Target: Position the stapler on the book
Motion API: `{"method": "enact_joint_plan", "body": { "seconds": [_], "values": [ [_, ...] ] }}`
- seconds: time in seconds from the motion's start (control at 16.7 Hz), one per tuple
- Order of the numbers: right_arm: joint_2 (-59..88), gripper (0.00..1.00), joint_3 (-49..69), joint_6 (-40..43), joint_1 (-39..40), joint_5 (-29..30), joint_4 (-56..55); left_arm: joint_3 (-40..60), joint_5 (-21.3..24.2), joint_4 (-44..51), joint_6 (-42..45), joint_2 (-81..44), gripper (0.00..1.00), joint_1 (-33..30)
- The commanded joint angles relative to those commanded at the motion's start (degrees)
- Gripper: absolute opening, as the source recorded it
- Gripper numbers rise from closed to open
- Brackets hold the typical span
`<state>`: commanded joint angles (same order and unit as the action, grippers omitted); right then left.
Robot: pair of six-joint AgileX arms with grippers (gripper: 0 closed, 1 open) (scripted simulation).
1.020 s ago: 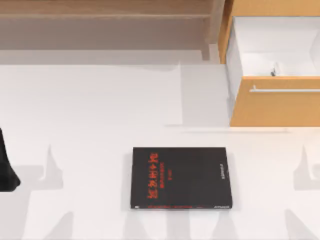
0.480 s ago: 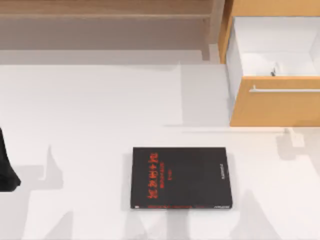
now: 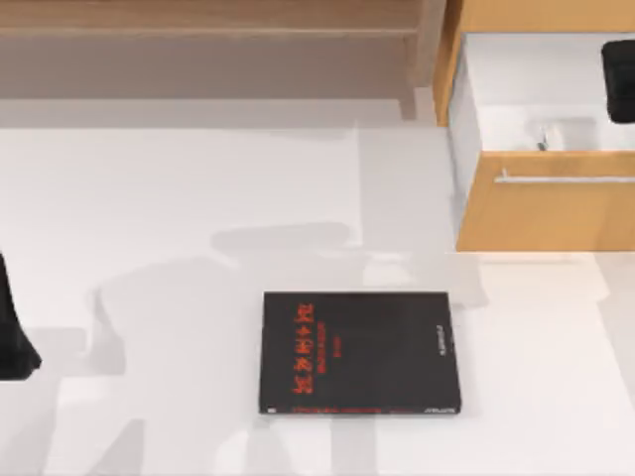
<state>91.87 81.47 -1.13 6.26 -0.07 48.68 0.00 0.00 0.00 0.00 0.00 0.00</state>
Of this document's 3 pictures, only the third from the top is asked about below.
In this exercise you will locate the black book with red lettering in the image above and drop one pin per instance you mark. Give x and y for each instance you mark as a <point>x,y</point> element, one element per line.
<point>357,352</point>

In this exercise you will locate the wooden open shelf unit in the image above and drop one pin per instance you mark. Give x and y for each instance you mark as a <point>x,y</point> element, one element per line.
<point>208,49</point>

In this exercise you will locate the wooden cabinet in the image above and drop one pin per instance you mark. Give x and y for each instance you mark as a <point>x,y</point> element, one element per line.
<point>451,59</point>

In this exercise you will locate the pale wooden drawer front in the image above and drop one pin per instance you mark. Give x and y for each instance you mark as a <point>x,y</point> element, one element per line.
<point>546,218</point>

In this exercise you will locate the open drawer with grey inside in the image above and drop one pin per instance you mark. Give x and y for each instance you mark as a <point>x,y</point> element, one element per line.
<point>526,89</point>

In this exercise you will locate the black object in drawer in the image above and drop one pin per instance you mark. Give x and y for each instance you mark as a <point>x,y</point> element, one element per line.
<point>620,82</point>

